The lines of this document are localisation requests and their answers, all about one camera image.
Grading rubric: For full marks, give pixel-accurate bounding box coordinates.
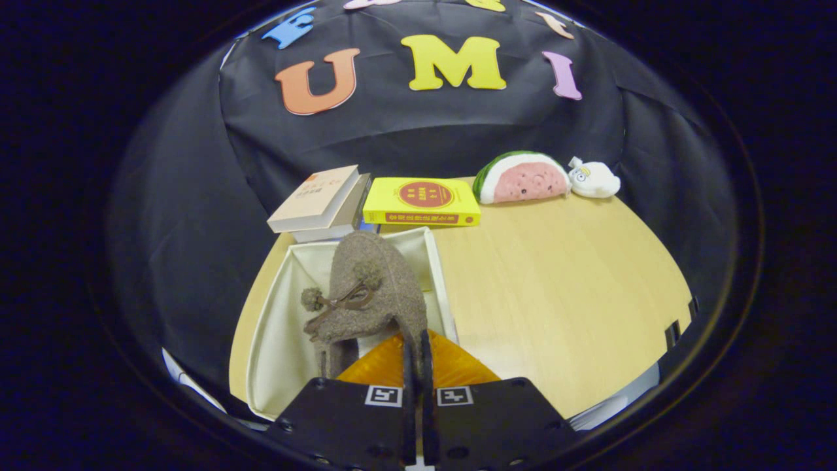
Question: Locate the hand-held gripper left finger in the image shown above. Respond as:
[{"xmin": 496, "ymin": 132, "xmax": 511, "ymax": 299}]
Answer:
[{"xmin": 265, "ymin": 330, "xmax": 417, "ymax": 471}]

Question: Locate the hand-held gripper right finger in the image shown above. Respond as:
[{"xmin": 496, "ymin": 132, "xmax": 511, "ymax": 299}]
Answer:
[{"xmin": 422, "ymin": 329, "xmax": 579, "ymax": 471}]

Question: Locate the brown fuzzy shoe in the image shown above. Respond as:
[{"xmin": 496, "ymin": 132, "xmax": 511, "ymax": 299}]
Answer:
[{"xmin": 301, "ymin": 230, "xmax": 429, "ymax": 380}]

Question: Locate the cream fabric storage box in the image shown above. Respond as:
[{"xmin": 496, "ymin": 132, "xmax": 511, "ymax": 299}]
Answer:
[{"xmin": 245, "ymin": 226, "xmax": 458, "ymax": 421}]

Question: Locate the grey cover book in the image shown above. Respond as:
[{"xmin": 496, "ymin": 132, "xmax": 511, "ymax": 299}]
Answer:
[{"xmin": 291, "ymin": 173, "xmax": 372, "ymax": 243}]

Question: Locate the yellow book with red circle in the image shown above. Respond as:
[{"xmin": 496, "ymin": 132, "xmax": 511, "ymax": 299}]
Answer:
[{"xmin": 362, "ymin": 177, "xmax": 482, "ymax": 228}]

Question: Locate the beige cover book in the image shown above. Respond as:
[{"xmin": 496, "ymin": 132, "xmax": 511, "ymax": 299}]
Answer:
[{"xmin": 267, "ymin": 165, "xmax": 360, "ymax": 234}]

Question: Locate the watermelon slice plush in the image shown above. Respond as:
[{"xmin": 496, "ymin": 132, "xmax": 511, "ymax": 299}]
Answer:
[{"xmin": 472, "ymin": 151, "xmax": 572, "ymax": 205}]

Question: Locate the white plush toy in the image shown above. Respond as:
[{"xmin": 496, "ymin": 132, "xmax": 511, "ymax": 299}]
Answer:
[{"xmin": 568, "ymin": 156, "xmax": 621, "ymax": 199}]

